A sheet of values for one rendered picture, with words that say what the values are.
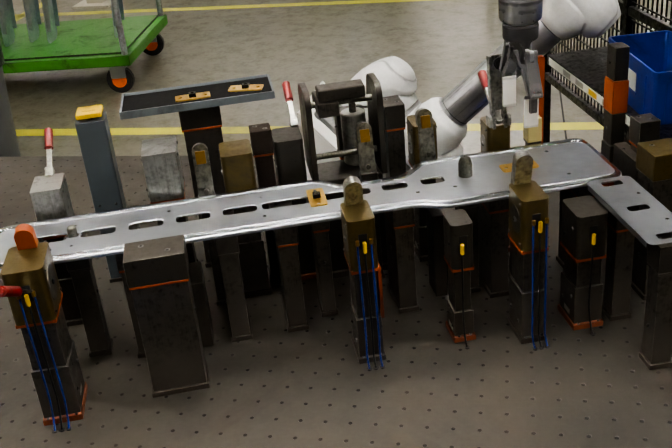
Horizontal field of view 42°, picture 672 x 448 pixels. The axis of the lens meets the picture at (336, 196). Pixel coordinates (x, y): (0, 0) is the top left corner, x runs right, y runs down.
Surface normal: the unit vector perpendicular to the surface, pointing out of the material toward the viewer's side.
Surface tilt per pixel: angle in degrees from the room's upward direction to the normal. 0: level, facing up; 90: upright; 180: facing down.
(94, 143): 90
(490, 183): 0
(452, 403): 0
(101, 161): 90
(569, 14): 91
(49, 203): 90
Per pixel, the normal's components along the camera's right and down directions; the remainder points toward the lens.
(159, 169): 0.17, 0.43
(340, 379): -0.08, -0.89
